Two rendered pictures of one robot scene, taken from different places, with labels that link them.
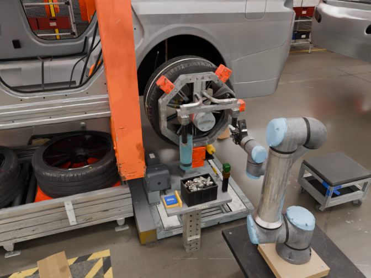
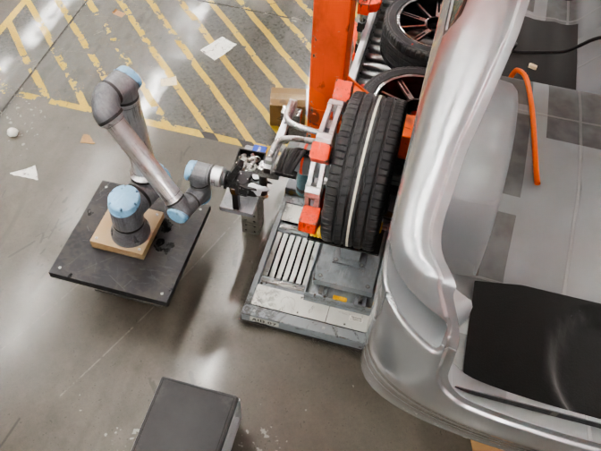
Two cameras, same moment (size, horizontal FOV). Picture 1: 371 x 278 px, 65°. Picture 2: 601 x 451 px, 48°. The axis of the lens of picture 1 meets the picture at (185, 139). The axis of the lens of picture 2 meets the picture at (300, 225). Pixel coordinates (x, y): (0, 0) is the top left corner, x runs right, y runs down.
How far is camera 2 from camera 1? 359 cm
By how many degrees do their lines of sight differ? 82
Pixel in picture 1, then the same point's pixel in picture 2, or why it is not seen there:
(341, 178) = (157, 399)
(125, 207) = not seen: hidden behind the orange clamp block
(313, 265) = (104, 232)
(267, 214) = not seen: hidden behind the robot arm
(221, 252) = (222, 247)
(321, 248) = (113, 269)
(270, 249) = (149, 216)
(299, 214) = (123, 195)
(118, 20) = not seen: outside the picture
